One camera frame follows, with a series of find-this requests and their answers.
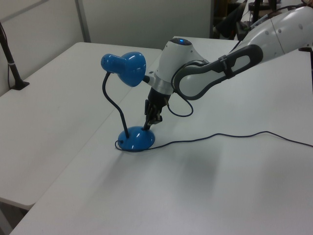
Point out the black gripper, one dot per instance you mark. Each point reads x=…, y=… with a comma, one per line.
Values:
x=159, y=99

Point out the blue gooseneck desk lamp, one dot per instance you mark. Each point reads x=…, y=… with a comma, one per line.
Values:
x=133, y=67

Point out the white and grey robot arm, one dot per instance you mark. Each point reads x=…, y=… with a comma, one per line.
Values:
x=244, y=58

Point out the grey partition frame post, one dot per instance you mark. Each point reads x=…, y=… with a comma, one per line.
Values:
x=83, y=22

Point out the black upright stand post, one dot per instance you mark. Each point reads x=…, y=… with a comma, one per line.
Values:
x=256, y=9

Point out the black camera stand pole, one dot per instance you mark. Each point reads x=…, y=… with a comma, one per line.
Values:
x=12, y=67

